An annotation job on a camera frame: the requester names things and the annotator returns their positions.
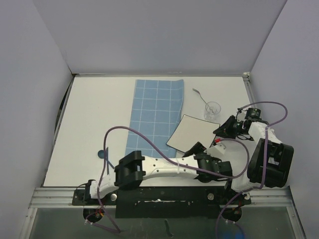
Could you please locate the clear wine glass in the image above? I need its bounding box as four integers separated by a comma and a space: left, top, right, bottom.
204, 101, 221, 122

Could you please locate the square white plate black rim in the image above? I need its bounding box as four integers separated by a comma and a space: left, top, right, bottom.
166, 115, 220, 152

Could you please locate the blue checked cloth napkin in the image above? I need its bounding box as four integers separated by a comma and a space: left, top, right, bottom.
130, 79, 184, 158

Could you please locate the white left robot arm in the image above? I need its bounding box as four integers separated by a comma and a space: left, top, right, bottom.
83, 142, 233, 205

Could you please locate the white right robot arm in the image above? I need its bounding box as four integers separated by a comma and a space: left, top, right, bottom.
213, 108, 294, 204

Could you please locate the silver metal fork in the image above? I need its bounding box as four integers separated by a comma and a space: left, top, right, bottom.
192, 88, 207, 105

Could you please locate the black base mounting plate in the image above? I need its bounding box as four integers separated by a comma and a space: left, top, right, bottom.
72, 186, 251, 219

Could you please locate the dark blue plastic knife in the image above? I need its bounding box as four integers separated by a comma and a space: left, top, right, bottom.
104, 147, 109, 175

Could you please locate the dark blue plastic spoon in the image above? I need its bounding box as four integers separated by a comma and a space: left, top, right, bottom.
98, 149, 108, 160

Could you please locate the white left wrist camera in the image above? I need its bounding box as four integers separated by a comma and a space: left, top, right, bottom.
204, 142, 226, 158

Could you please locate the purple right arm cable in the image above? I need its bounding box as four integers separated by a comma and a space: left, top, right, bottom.
216, 101, 288, 239

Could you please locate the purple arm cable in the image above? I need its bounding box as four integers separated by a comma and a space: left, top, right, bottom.
216, 101, 288, 239
86, 126, 250, 234

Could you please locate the aluminium frame rail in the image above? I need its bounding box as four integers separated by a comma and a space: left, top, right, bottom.
243, 72, 306, 239

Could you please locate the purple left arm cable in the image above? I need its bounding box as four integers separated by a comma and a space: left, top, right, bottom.
86, 126, 250, 234

